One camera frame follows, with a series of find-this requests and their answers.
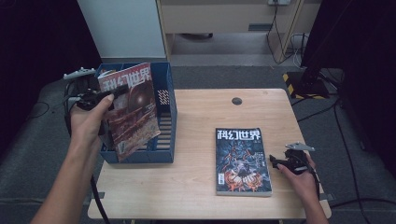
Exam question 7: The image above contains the magazine with dark blue cover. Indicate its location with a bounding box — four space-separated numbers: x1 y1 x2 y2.
214 127 274 198

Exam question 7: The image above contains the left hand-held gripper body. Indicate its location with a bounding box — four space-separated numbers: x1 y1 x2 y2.
63 66 110 111

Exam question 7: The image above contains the magazine with red-brown cover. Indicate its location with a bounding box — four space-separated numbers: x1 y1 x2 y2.
97 62 162 162

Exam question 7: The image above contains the black floor cable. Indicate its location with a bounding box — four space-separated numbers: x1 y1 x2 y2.
329 197 396 207
31 102 50 119
295 104 339 123
333 99 363 224

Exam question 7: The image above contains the person's right hand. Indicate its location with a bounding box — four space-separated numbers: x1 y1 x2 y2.
276 153 321 203

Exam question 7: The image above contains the black hanging power cable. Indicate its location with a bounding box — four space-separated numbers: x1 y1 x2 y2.
265 4 295 66

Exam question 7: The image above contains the blue plastic file rack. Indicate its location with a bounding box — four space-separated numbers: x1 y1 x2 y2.
92 61 178 164

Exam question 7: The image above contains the black stand with striped base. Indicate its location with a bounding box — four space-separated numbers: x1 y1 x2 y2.
282 46 331 101

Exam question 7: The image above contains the white cabinet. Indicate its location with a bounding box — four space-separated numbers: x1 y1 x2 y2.
76 0 167 60

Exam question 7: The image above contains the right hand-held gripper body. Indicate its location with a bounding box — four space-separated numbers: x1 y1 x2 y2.
283 142 316 175

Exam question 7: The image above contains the dark curtain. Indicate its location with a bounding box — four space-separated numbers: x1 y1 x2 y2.
0 0 102 157
302 0 396 178

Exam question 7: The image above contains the right hand-held gripper cable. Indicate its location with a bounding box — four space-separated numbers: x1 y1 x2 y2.
306 160 322 200

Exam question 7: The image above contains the beige wooden desk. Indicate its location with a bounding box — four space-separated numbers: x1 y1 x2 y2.
155 0 321 64

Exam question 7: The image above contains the person's left hand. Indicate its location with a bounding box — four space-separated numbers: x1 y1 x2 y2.
69 92 116 146

